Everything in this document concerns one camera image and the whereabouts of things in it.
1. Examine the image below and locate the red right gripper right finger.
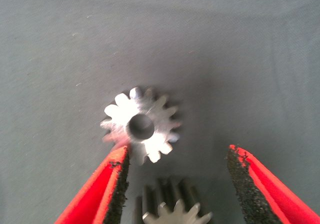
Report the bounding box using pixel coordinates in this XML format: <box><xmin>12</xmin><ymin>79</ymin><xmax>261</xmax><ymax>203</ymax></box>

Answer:
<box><xmin>225</xmin><ymin>144</ymin><xmax>320</xmax><ymax>224</ymax></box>

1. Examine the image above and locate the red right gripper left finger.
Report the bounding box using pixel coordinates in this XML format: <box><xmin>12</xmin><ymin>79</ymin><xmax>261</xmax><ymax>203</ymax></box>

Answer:
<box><xmin>54</xmin><ymin>145</ymin><xmax>131</xmax><ymax>224</ymax></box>

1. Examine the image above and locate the larger steel gear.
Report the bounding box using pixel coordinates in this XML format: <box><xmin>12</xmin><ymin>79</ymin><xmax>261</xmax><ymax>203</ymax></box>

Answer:
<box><xmin>133</xmin><ymin>176</ymin><xmax>213</xmax><ymax>224</ymax></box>

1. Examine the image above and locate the small steel gear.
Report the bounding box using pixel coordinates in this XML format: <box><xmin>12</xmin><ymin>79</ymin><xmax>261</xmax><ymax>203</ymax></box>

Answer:
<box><xmin>99</xmin><ymin>85</ymin><xmax>182</xmax><ymax>166</ymax></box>

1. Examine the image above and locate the dark grey table cloth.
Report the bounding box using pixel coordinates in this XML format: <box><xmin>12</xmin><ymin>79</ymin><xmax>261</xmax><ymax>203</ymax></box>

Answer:
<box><xmin>0</xmin><ymin>0</ymin><xmax>320</xmax><ymax>224</ymax></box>

